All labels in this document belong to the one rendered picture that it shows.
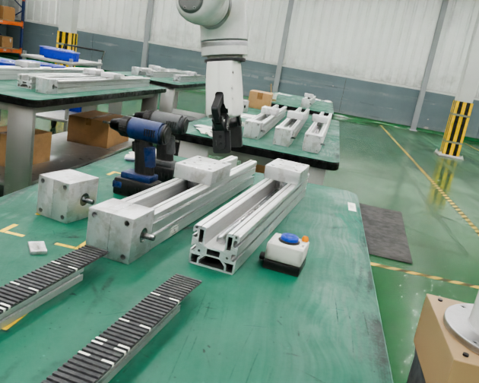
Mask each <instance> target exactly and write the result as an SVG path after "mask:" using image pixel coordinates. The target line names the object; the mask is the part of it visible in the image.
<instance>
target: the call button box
mask: <svg viewBox="0 0 479 383"><path fill-rule="evenodd" d="M308 248H309V242H303V241H302V239H299V242H297V243H291V242H285V241H284V240H282V239H281V234H280V233H275V234H274V235H273V237H272V238H271V239H270V240H269V241H268V243H267V247H266V251H265V252H263V251H261V253H260V256H259V258H260V259H262V260H264V262H263V267H264V268H267V269H270V270H273V271H278V272H281V273H284V274H289V275H291V276H295V277H298V276H299V275H300V272H301V270H302V269H303V267H304V265H305V263H306V256H307V252H308Z"/></svg>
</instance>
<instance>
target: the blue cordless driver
mask: <svg viewBox="0 0 479 383"><path fill-rule="evenodd" d="M103 123H106V124H109V126H110V128H111V129H113V130H115V131H117V132H118V133H119V134H120V135H121V136H124V137H128V138H131V139H135V140H134V141H133V142H132V151H133V152H135V168H134V169H132V168H131V169H127V170H124V171H122V172H121V175H120V176H116V177H115V178H114V180H113V193H115V194H118V195H124V196H127V197H129V196H132V195H135V194H137V193H139V192H142V191H144V190H146V189H149V188H152V187H154V186H156V185H159V184H161V183H162V182H161V181H159V180H158V175H157V174H154V167H155V166H156V147H155V146H153V144H162V145H166V144H168V142H169V141H170V138H171V127H170V126H169V125H165V124H164V123H161V122H154V121H151V120H147V119H140V118H136V117H133V118H132V117H129V116H123V117H122V118H116V119H111V120H110V122H108V121H104V120H103Z"/></svg>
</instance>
